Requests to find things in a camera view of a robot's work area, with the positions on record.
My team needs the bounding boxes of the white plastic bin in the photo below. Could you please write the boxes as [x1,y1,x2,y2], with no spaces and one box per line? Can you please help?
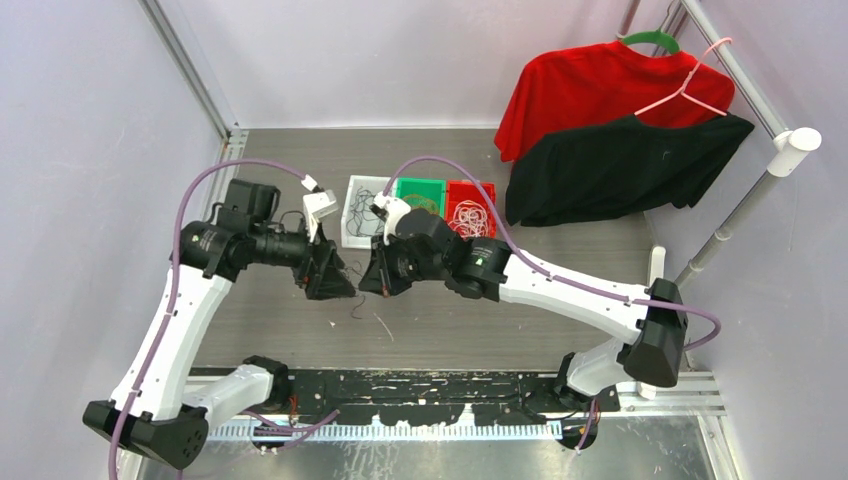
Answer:
[340,175,389,249]

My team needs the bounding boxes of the green plastic bin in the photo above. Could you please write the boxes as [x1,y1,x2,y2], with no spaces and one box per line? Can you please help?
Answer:
[395,177,447,216]

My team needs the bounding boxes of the red plastic bin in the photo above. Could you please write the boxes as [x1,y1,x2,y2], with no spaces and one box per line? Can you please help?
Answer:
[444,180,497,238]

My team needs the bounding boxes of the black t-shirt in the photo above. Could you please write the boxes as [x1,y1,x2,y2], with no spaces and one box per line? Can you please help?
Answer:
[504,114,755,227]

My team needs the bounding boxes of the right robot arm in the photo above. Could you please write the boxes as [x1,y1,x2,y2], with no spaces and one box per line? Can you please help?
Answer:
[359,210,688,411]

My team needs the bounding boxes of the metal clothes rack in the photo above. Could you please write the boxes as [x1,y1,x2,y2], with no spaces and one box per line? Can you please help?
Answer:
[616,0,824,401]

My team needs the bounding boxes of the black cable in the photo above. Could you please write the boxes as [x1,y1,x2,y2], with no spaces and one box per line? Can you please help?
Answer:
[347,188,386,240]
[334,261,369,321]
[345,186,382,238]

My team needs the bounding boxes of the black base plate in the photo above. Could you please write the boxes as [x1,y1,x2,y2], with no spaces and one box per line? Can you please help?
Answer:
[252,369,589,427]

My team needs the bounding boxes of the green clothes hanger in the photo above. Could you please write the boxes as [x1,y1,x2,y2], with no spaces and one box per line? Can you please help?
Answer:
[619,30,681,54]

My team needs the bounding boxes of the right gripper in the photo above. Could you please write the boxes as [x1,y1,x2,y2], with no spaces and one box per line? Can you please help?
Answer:
[360,232,447,298]

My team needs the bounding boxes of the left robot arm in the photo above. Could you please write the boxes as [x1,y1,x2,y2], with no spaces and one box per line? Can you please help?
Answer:
[83,180,356,470]

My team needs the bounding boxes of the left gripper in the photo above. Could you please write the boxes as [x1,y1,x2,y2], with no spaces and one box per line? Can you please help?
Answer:
[250,212,355,298]

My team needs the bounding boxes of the pink clothes hanger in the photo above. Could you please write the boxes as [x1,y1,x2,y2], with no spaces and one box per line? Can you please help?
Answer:
[633,37,733,117]

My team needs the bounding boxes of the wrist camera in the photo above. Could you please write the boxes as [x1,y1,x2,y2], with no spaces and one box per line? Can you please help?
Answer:
[370,192,412,245]
[302,190,339,243]

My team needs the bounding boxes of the red t-shirt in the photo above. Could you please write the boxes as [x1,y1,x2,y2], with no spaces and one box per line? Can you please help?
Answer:
[494,41,736,166]

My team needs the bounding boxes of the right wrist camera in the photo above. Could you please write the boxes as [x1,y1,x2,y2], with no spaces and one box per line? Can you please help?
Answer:
[370,192,412,245]

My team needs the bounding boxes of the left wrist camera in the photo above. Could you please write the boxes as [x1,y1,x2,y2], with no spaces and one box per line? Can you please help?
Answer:
[302,190,339,243]

